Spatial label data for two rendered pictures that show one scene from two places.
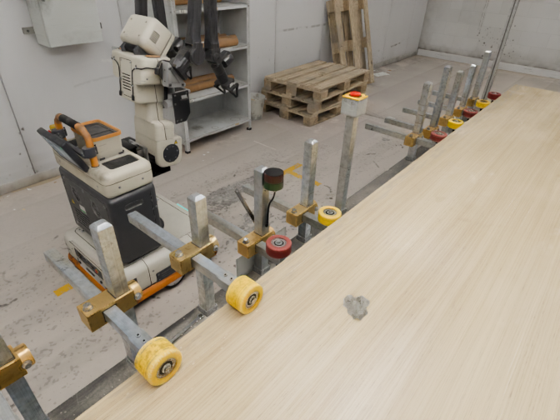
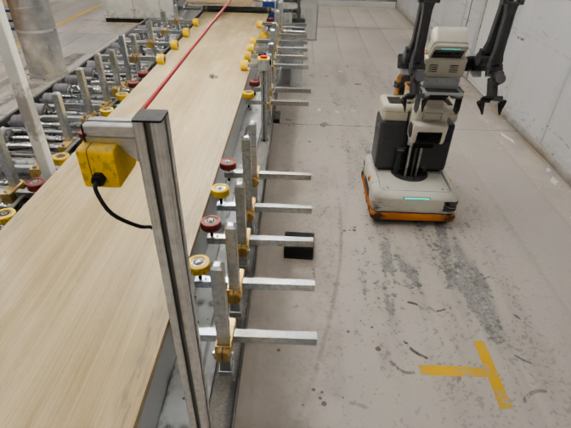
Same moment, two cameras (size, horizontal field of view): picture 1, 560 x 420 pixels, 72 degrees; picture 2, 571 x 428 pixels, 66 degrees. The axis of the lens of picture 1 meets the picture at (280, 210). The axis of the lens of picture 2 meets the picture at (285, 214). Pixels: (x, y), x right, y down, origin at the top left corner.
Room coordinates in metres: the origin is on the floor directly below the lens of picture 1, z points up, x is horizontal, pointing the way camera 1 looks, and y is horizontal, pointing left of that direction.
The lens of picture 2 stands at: (3.58, -1.76, 1.93)
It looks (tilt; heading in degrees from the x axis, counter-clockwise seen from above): 35 degrees down; 142
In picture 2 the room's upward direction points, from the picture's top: 1 degrees clockwise
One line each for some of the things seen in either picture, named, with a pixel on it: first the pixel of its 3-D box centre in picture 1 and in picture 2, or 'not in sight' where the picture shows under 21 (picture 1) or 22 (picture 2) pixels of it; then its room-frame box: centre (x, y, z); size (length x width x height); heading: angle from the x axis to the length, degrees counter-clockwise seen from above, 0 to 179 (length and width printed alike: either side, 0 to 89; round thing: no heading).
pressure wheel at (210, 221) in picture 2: (468, 118); (211, 230); (2.28, -1.12, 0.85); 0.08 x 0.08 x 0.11
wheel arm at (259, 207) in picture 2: (418, 128); (264, 208); (2.21, -0.81, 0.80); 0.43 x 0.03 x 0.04; 51
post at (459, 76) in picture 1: (450, 110); (241, 234); (2.40, -1.05, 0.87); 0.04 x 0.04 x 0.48; 51
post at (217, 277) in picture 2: (477, 87); (222, 324); (2.78, -1.36, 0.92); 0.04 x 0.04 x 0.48; 51
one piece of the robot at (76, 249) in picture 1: (89, 262); not in sight; (1.57, 1.02, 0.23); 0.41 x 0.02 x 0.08; 50
